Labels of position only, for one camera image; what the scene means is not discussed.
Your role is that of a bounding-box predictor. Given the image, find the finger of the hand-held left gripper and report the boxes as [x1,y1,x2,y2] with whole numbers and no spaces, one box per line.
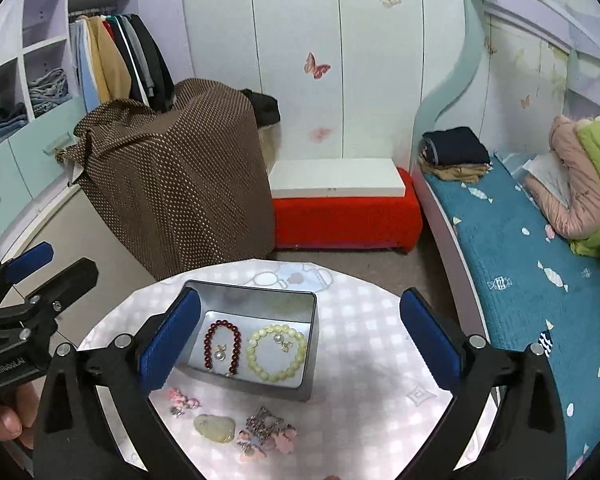
[11,257,100,322]
[0,241,55,311]

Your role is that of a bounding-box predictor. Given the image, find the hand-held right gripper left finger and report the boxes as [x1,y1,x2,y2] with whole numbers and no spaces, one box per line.
[32,289,202,480]

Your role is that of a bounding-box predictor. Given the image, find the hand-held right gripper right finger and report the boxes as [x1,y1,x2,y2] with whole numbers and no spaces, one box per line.
[399,287,567,480]

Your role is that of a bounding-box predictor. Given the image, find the grey metal tin box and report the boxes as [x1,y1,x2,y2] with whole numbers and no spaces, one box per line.
[177,280,319,402]

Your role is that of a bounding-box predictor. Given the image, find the silver pink flower jewelry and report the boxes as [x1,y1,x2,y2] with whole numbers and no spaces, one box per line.
[235,406,299,461]

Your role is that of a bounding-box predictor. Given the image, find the person's left hand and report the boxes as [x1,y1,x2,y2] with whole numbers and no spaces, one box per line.
[0,384,41,467]

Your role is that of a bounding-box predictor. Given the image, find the small pink flower earrings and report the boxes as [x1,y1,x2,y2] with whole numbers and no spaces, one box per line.
[167,387,201,417]

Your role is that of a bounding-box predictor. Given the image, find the pink checked tablecloth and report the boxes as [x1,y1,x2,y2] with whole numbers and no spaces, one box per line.
[75,258,506,480]

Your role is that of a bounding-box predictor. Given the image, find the pale jade pendant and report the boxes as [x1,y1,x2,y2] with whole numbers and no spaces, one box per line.
[193,413,237,444]

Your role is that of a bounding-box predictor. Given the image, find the blue patterned bed sheet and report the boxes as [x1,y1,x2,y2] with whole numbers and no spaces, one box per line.
[422,152,600,480]

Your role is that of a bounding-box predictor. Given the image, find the folded blue jeans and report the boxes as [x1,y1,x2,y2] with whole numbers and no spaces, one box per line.
[0,102,29,157]

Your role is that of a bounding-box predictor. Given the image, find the brown dotted cloth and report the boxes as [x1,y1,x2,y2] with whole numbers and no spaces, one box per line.
[55,78,276,282]

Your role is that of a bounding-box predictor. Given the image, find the red ottoman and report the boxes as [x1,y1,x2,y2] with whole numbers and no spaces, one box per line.
[271,167,424,254]

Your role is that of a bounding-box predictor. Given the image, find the folded beige clothes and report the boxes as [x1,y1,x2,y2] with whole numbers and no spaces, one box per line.
[420,160,494,185]

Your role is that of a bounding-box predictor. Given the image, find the folded grey knit clothes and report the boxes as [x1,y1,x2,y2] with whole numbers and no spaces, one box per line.
[27,67,72,109]

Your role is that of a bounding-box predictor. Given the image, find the white board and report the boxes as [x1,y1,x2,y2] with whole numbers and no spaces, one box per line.
[269,158,407,201]

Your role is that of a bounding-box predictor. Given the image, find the folded dark blue clothes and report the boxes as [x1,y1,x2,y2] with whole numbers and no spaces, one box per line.
[419,126,492,166]

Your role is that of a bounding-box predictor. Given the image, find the white wardrobe shelving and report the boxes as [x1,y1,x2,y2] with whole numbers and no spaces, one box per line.
[0,0,193,253]

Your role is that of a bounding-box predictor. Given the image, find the row of hanging clothes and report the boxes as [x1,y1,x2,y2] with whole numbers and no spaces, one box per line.
[70,9,177,114]

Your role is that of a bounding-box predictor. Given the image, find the black cloth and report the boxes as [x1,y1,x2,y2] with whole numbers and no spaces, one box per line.
[240,88,281,129]

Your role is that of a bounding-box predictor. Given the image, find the dark red bead bracelet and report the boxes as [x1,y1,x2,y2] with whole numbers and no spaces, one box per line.
[202,319,244,377]

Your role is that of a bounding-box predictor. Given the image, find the pale yellow bead bracelet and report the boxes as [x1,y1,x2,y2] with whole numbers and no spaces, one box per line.
[245,324,309,382]

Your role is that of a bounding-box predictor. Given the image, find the teal bed frame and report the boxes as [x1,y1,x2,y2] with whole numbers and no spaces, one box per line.
[410,0,600,341]

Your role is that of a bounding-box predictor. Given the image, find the pink butterfly wall sticker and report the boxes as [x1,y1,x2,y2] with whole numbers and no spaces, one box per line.
[303,52,332,80]

